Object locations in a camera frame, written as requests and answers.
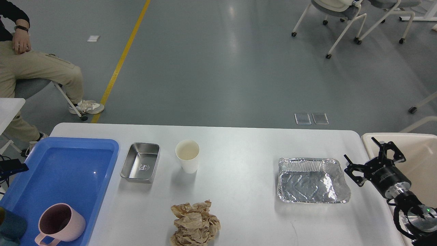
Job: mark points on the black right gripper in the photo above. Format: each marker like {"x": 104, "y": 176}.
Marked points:
{"x": 389, "y": 176}

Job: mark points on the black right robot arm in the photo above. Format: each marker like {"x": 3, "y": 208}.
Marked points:
{"x": 411, "y": 217}

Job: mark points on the pink plastic mug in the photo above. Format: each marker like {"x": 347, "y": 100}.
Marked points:
{"x": 59, "y": 222}

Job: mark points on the left floor socket plate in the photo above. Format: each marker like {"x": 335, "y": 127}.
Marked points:
{"x": 302, "y": 119}

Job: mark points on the white side table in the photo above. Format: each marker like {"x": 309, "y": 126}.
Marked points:
{"x": 9, "y": 107}

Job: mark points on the blue plastic tray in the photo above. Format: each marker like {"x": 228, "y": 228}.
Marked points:
{"x": 75, "y": 171}

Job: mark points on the brown paper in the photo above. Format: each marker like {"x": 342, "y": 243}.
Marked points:
{"x": 196, "y": 226}

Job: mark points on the beige plastic bin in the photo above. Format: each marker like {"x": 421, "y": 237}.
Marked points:
{"x": 420, "y": 151}

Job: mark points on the stainless steel rectangular container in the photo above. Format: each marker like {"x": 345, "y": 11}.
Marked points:
{"x": 141, "y": 163}

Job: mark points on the white office chair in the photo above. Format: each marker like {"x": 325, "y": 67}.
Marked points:
{"x": 347, "y": 10}
{"x": 391, "y": 7}

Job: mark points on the teal object at corner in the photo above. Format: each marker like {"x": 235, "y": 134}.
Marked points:
{"x": 12, "y": 228}

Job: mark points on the grey chair at left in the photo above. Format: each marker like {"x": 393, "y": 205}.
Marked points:
{"x": 26, "y": 88}

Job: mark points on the white paper cup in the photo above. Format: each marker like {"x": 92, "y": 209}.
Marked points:
{"x": 187, "y": 152}

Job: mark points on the person in khaki trousers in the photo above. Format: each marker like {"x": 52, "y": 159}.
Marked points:
{"x": 19, "y": 61}

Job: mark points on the floor socket plate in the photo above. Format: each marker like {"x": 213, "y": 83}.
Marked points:
{"x": 302, "y": 119}
{"x": 320, "y": 118}

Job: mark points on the aluminium foil tray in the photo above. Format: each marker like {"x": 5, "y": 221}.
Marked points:
{"x": 312, "y": 180}

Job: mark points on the right floor socket plate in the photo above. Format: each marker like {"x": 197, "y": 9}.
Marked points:
{"x": 320, "y": 118}

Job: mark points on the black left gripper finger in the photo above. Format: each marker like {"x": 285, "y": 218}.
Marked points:
{"x": 12, "y": 167}

